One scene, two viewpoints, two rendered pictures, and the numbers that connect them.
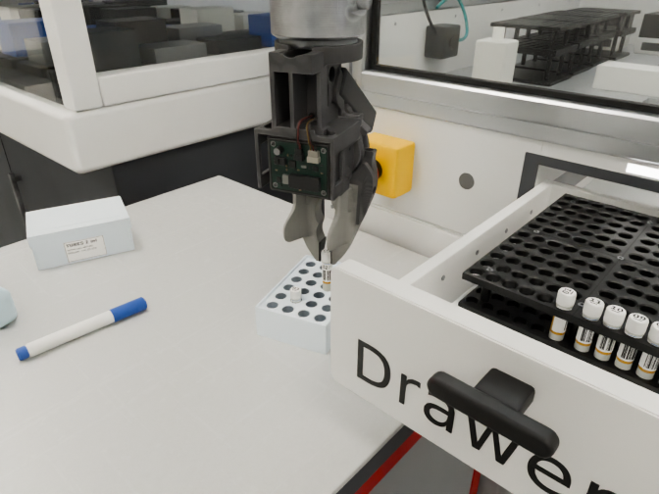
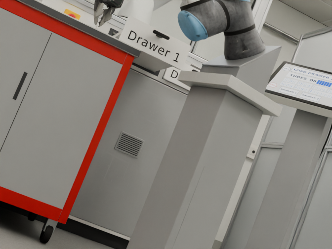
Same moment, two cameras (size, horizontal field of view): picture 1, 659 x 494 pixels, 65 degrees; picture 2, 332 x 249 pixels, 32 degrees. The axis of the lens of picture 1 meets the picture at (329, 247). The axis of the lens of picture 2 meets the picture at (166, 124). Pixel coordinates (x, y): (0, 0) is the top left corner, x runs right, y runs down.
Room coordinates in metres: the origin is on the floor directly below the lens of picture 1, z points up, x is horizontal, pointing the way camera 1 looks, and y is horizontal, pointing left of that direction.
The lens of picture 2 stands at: (-1.10, 1.80, 0.30)
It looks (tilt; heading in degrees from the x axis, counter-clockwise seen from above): 7 degrees up; 301
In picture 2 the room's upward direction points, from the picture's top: 22 degrees clockwise
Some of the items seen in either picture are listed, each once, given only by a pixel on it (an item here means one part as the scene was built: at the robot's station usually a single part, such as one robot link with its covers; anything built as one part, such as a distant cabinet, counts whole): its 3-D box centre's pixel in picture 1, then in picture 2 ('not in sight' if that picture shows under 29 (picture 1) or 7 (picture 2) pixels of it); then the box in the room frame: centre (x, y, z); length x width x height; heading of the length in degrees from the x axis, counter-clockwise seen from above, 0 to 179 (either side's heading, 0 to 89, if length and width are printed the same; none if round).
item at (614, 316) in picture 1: (608, 335); not in sight; (0.29, -0.20, 0.89); 0.01 x 0.01 x 0.05
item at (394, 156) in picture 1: (381, 165); (69, 20); (0.68, -0.07, 0.88); 0.07 x 0.05 x 0.07; 48
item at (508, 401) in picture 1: (498, 399); (160, 35); (0.22, -0.10, 0.91); 0.07 x 0.04 x 0.01; 48
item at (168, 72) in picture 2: not in sight; (193, 80); (0.26, -0.56, 0.87); 0.29 x 0.02 x 0.11; 48
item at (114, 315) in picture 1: (85, 326); not in sight; (0.46, 0.27, 0.77); 0.14 x 0.02 x 0.02; 133
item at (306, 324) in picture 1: (315, 300); not in sight; (0.50, 0.02, 0.78); 0.12 x 0.08 x 0.04; 156
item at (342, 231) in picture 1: (337, 230); (106, 17); (0.44, -0.01, 0.90); 0.06 x 0.03 x 0.09; 156
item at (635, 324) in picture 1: (630, 344); not in sight; (0.28, -0.21, 0.89); 0.01 x 0.01 x 0.05
